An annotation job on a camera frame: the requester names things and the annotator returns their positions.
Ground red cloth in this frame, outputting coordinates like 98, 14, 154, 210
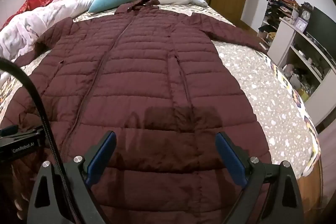
0, 0, 54, 30

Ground pink fleece blanket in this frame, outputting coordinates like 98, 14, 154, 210
0, 0, 104, 83

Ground dark mantel clock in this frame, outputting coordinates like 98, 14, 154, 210
299, 2, 314, 26

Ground cluttered shelf rack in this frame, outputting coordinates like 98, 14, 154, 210
257, 0, 301, 50

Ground bed with patterned quilt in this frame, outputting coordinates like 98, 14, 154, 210
0, 2, 322, 178

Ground yellow container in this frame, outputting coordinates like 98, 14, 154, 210
297, 89, 310, 102

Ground black television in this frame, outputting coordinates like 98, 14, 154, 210
306, 6, 336, 56

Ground black cable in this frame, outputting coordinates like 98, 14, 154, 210
0, 58, 79, 224

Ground maroon puffer coat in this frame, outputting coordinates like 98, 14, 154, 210
0, 0, 272, 224

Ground beige television cabinet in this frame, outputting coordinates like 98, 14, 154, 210
266, 17, 336, 127

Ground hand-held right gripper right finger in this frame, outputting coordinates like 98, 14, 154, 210
215, 132, 305, 224

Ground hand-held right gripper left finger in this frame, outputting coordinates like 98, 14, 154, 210
28, 131, 117, 224

